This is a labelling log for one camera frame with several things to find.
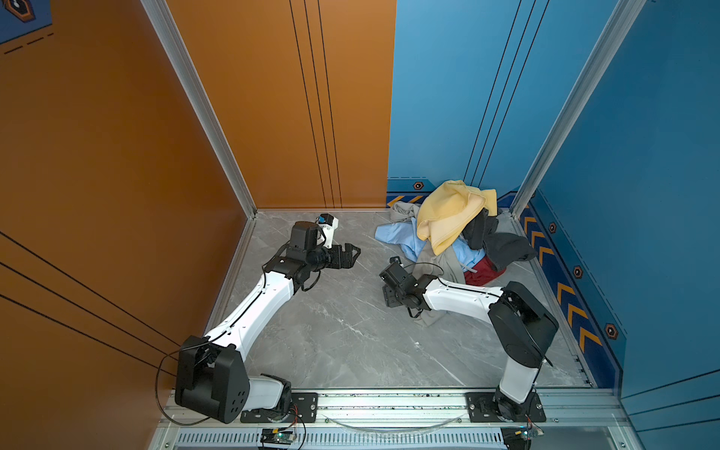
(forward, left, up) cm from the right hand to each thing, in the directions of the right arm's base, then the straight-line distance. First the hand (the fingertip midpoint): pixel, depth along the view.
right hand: (392, 293), depth 93 cm
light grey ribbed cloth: (+8, -18, +5) cm, 20 cm away
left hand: (+5, +13, +19) cm, 24 cm away
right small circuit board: (-39, -30, -5) cm, 49 cm away
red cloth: (+7, -32, +1) cm, 32 cm away
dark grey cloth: (+18, -41, +1) cm, 45 cm away
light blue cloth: (+25, -6, +2) cm, 26 cm away
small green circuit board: (-39, +32, -4) cm, 50 cm away
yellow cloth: (+26, -20, +14) cm, 36 cm away
